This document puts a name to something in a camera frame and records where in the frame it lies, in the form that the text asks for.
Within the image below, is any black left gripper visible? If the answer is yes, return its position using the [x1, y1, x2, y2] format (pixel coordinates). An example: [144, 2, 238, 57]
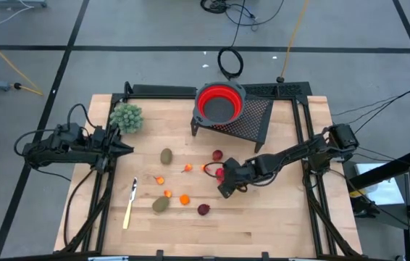
[91, 125, 135, 171]

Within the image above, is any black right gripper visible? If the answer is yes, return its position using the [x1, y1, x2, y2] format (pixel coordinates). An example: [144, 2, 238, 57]
[218, 157, 262, 199]

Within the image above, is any brown-green kiwi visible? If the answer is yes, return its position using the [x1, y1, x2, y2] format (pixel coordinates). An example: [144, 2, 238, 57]
[151, 196, 170, 213]
[159, 147, 174, 166]

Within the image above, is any red collapsible colander bowl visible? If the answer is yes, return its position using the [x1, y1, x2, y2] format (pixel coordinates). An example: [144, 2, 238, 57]
[193, 81, 247, 128]

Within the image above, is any potted green succulent plant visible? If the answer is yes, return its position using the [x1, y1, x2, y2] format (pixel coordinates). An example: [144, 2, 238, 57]
[109, 102, 144, 133]

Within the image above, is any black perforated metal shelf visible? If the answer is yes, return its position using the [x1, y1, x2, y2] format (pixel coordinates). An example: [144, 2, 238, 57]
[190, 83, 275, 154]

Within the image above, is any black perforated metal plate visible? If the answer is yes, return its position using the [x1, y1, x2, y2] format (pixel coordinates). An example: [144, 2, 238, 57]
[243, 81, 313, 107]

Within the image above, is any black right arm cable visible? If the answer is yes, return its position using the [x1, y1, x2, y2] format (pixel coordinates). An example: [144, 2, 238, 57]
[203, 161, 227, 179]

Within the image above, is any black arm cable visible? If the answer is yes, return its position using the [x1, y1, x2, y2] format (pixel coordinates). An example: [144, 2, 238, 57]
[203, 161, 227, 179]
[66, 103, 96, 128]

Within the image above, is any knife with cream handle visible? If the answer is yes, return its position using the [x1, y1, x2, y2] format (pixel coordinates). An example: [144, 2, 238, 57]
[122, 176, 138, 231]

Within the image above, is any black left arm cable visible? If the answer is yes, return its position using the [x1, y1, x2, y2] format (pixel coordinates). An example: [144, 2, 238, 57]
[66, 103, 96, 128]

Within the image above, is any black aluminium table frame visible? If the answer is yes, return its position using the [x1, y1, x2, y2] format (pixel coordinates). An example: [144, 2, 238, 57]
[53, 81, 364, 261]

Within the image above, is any black power cable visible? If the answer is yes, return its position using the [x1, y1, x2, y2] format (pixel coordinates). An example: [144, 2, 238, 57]
[62, 168, 97, 247]

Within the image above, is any silver metal bracket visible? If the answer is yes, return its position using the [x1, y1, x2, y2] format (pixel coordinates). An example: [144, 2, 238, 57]
[88, 255, 130, 261]

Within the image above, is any black coiled cable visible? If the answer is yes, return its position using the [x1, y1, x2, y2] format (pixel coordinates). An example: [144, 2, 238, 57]
[217, 0, 245, 81]

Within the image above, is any yellow cable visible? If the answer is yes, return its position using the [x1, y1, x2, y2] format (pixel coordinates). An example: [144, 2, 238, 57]
[0, 27, 45, 97]
[279, 0, 310, 83]

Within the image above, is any black cable bundle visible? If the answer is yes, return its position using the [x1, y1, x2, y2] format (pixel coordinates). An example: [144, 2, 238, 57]
[200, 0, 285, 27]

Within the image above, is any white floor cable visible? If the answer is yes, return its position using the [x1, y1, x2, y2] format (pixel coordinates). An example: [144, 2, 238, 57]
[0, 0, 34, 36]

